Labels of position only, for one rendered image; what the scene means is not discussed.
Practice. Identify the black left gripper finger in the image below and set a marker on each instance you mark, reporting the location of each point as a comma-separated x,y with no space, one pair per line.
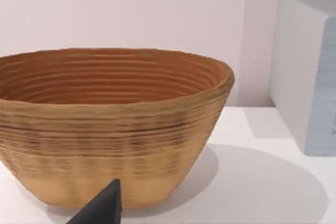
105,205

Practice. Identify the brown woven basket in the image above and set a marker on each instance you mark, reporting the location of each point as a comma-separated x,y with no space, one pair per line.
110,140

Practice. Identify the white and pale blue box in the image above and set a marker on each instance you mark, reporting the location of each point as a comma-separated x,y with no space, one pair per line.
296,72

